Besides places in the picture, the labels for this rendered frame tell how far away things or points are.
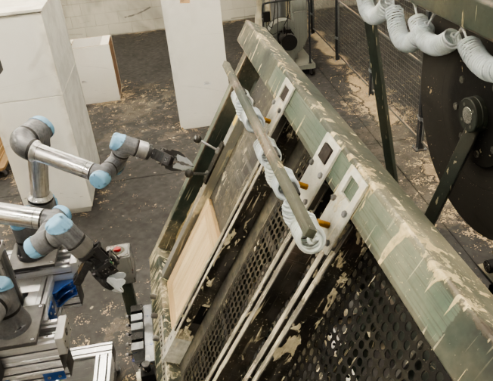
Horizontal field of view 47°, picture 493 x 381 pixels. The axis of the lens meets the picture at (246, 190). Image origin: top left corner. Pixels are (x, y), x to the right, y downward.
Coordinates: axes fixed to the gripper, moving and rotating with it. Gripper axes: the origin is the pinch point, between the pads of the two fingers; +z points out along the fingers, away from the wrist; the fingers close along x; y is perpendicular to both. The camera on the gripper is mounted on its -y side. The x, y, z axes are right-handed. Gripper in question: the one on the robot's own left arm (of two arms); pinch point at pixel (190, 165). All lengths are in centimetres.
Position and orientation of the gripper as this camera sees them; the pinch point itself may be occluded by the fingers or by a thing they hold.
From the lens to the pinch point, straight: 248.4
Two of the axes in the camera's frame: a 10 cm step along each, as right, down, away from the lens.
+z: 8.9, 2.9, 3.6
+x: -3.3, 9.4, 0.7
